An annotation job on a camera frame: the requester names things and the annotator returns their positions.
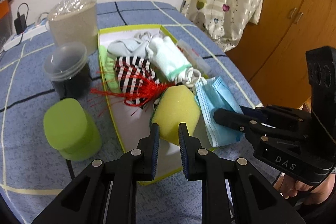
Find blue face masks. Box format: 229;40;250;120
193;75;246;148

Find yellow sponge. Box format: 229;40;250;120
150;85;201;145

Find red tassel ornament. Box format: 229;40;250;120
90;70;175;108

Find white green-trimmed sock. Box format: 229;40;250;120
146;36;205;88

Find striped sock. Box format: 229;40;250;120
114;56;160;92

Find green cleaning cloth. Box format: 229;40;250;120
98;45;121;93

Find grey work glove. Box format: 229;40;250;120
107;31;163;59

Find black white striped ball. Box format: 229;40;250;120
151;88;165;110

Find person right hand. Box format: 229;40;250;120
274;174;335;205

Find green plastic jar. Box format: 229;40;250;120
43;98;102;161

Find green white shallow box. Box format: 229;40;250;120
97;23;219;187

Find wooden wardrobe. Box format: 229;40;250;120
228;0;335;108

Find white power strip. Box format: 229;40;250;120
1;18;48;52

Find orange lidded storage bin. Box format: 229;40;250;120
0;0;10;19

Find black charger with cable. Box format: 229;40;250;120
14;2;29;43

